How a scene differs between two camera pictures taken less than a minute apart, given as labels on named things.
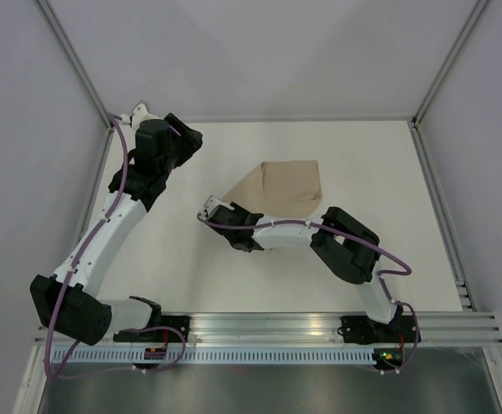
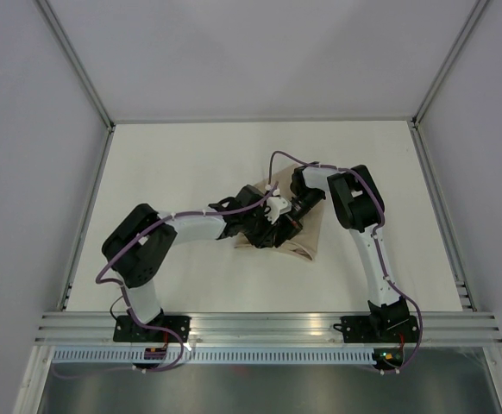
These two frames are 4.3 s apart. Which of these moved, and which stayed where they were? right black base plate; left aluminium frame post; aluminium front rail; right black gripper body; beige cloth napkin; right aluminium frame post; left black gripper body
Moved: left black gripper body; beige cloth napkin; right black gripper body
Stayed: right black base plate; aluminium front rail; left aluminium frame post; right aluminium frame post
